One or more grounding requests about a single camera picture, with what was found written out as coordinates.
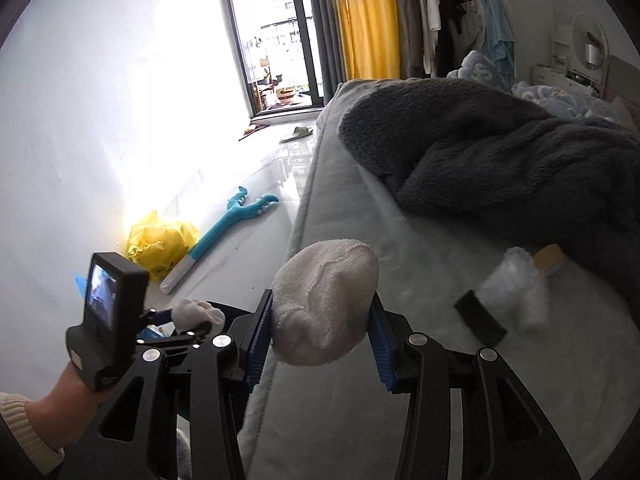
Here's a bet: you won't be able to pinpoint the black small box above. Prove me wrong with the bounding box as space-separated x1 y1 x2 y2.
454 290 508 347

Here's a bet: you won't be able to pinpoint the grey slipper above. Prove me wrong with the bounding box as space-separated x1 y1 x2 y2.
279 126 314 144

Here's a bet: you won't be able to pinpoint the white dresser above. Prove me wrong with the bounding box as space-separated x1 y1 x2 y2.
530 25 600 98

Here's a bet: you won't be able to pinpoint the round vanity mirror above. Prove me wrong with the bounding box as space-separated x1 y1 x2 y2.
570 12 608 77

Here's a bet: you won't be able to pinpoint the person's left hand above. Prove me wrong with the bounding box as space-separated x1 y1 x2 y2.
25 362 113 451

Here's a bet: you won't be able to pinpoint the dark grey fleece blanket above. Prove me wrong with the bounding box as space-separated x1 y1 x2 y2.
338 79 639 308

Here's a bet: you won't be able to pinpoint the grey bed mattress cover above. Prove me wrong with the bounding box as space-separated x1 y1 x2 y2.
239 80 639 479

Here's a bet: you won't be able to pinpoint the yellow curtain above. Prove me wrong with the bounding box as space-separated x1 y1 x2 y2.
336 0 400 79

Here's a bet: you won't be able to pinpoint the cream sleeve forearm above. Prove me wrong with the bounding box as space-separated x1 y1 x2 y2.
1 392 64 479

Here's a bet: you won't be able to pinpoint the dark grey curtain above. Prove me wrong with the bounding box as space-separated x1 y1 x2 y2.
310 0 347 103

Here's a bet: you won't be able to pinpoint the hanging clothes on rack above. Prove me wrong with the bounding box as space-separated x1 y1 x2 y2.
395 0 516 84

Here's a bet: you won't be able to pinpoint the large white sock ball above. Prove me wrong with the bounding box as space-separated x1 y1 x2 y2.
271 238 378 367

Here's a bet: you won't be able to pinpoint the beige headboard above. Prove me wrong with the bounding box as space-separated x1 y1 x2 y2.
601 55 639 133

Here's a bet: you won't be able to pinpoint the white plastic wrap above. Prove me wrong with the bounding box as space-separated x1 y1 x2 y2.
474 247 550 332

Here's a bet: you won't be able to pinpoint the light blue patterned quilt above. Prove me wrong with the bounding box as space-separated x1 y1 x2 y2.
447 50 620 124

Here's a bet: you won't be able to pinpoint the teal dinosaur plush stick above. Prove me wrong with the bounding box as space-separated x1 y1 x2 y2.
160 186 280 295

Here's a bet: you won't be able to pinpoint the brown cardboard tape roll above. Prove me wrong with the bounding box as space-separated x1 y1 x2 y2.
533 244 566 276

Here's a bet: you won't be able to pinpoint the blue wet wipes pack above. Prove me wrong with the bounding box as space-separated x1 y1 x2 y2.
74 274 89 298

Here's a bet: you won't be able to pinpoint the black window frame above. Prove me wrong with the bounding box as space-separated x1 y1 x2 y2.
226 0 324 116

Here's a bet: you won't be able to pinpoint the small white sock ball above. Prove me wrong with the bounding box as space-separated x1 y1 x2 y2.
171 298 226 337

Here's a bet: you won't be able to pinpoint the yellow plastic bag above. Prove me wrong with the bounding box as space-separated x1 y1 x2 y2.
124 210 200 282

